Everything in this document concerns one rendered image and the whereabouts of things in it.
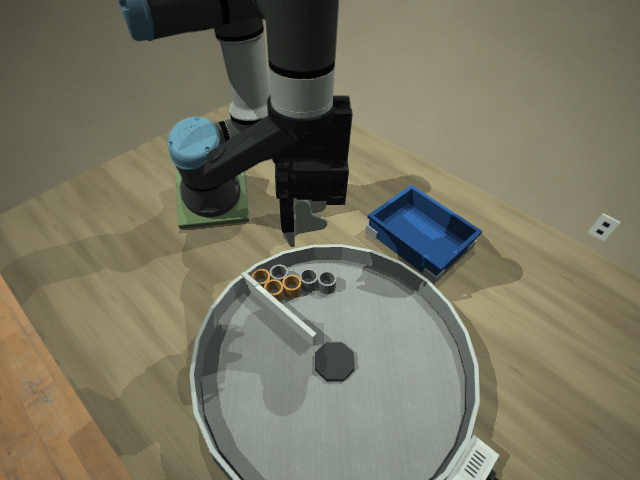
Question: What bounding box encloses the bronze bushing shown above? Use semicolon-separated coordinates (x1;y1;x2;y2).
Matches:
282;275;301;298
264;279;284;302
252;269;271;288

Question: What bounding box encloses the grey metal bushing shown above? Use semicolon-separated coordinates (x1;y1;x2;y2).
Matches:
270;264;288;283
317;271;336;294
299;269;318;292

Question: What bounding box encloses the blue crate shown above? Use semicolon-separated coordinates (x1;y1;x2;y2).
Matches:
365;185;482;284

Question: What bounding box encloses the grey round turntable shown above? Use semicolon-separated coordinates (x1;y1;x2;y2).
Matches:
189;244;499;480

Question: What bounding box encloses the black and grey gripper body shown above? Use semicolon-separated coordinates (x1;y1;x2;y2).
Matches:
267;95;352;205

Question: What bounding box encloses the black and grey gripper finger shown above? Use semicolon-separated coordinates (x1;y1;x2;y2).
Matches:
294;200;326;214
279;183;328;247

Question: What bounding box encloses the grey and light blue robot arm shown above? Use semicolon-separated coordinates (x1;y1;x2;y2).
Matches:
118;0;339;217

